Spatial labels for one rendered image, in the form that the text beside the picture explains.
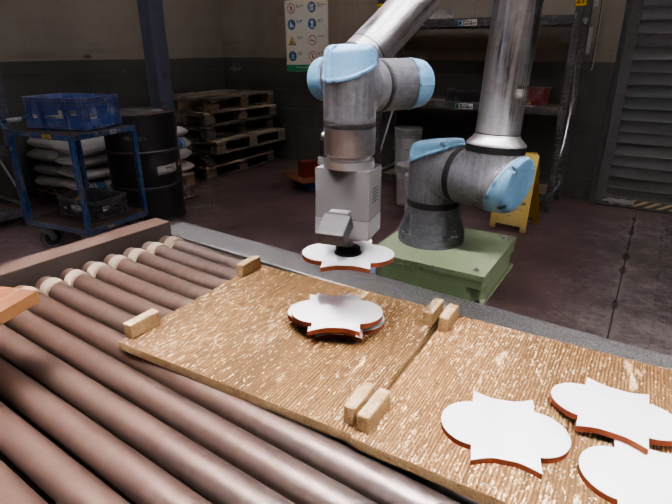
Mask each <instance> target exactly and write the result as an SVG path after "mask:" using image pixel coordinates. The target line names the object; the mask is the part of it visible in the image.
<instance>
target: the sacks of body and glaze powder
mask: <svg viewBox="0 0 672 504"><path fill-rule="evenodd" d="M186 133H188V130H187V129H185V128H183V127H181V126H177V140H178V144H179V151H180V158H181V167H182V176H183V185H184V187H188V186H191V185H195V178H194V171H191V170H189V169H191V168H193V167H194V166H195V165H194V164H193V163H191V162H189V161H185V160H182V159H185V158H187V157H188V156H190V155H191V154H192V151H191V150H189V149H187V147H188V146H189V145H190V144H191V141H190V140H188V139H187V138H185V137H182V136H183V135H185V134H186ZM26 142H27V144H29V145H31V146H33V147H36V148H33V149H31V150H30V151H28V152H27V153H26V154H27V156H28V157H30V158H33V159H37V160H41V162H39V163H37V164H36V165H35V166H34V167H33V170H35V171H37V172H40V173H43V174H40V175H39V176H38V177H37V178H36V179H35V183H36V184H38V185H36V186H37V190H38V195H39V199H40V200H42V201H47V200H52V199H56V198H57V197H56V196H59V195H62V194H66V193H69V192H73V191H76V190H77V185H76V180H75V175H74V170H73V165H72V160H71V155H70V150H69V145H68V141H58V140H48V139H37V138H29V139H28V140H27V141H26ZM81 146H82V151H83V156H84V162H85V167H86V172H87V177H88V183H89V187H93V188H99V189H106V190H113V189H112V187H111V185H110V184H111V177H110V171H109V165H108V159H107V153H106V152H105V150H104V149H105V148H106V147H105V141H104V136H101V137H95V138H90V139H84V140H81Z"/></svg>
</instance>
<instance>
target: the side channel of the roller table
mask: <svg viewBox="0 0 672 504"><path fill-rule="evenodd" d="M163 236H170V237H171V236H172V234H171V226H170V222H169V221H166V220H162V219H159V218H153V219H149V220H146V221H143V222H139V223H136V224H133V225H129V226H126V227H123V228H119V229H116V230H113V231H109V232H106V233H103V234H99V235H96V236H93V237H89V238H86V239H83V240H79V241H76V242H73V243H70V244H66V245H63V246H60V247H56V248H53V249H50V250H46V251H43V252H40V253H36V254H33V255H30V256H26V257H23V258H20V259H16V260H13V261H10V262H6V263H3V264H0V286H3V287H11V288H14V287H16V286H18V285H26V286H31V287H34V288H35V285H36V282H37V281H38V280H39V279H40V278H42V277H45V276H49V277H52V278H53V277H54V278H59V277H60V274H61V273H62V272H63V271H64V270H66V269H68V268H72V269H75V270H76V269H79V270H82V268H83V266H84V264H85V263H87V262H89V261H95V262H102V263H103V260H104V258H105V257H106V256H107V255H109V254H115V255H123V253H124V251H125V250H126V249H128V248H131V247H132V248H140V249H141V247H142V245H143V244H144V243H145V242H148V241H151V242H159V240H160V239H161V237H163Z"/></svg>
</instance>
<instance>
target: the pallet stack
mask: <svg viewBox="0 0 672 504"><path fill-rule="evenodd" d="M253 95H261V96H262V101H263V102H257V103H252V102H253ZM173 97H174V102H177V105H174V106H175V115H176V124H177V126H181V127H183V128H185V129H187V130H188V133H186V134H185V135H183V136H182V137H185V138H187V139H188V140H190V141H191V144H190V145H189V146H188V147H187V149H189V150H191V151H192V154H191V155H190V156H188V157H187V158H185V159H182V160H185V161H189V162H191V163H193V164H194V165H195V166H194V167H193V168H191V169H189V170H191V171H194V175H197V174H201V173H203V176H204V178H203V180H211V179H215V178H218V177H222V176H226V175H230V174H233V173H237V172H240V171H244V170H247V169H251V168H254V167H257V166H261V165H264V164H267V163H270V162H273V161H274V154H273V152H274V151H273V150H272V143H273V142H277V141H281V140H285V132H284V131H285V130H284V129H285V128H277V127H276V128H274V127H273V116H276V110H275V108H276V104H270V103H274V95H273V91H266V90H264V91H261V90H237V89H233V90H232V89H217V90H209V91H199V92H190V93H182V94H173ZM206 97H208V98H206ZM230 98H231V99H234V101H231V102H226V101H229V100H230ZM257 108H263V113H264V115H256V114H257V113H255V112H257ZM256 120H261V126H257V125H253V123H254V121H256ZM271 132H272V137H268V136H259V135H261V134H266V133H271ZM256 146H260V149H259V148H258V149H254V148H252V147H256ZM262 155H263V157H262V160H263V161H262V162H258V163H255V164H251V165H248V161H249V160H253V159H255V157H258V156H262ZM230 165H234V169H233V170H230V171H226V172H223V173H219V174H217V170H216V169H219V168H223V167H227V166H230Z"/></svg>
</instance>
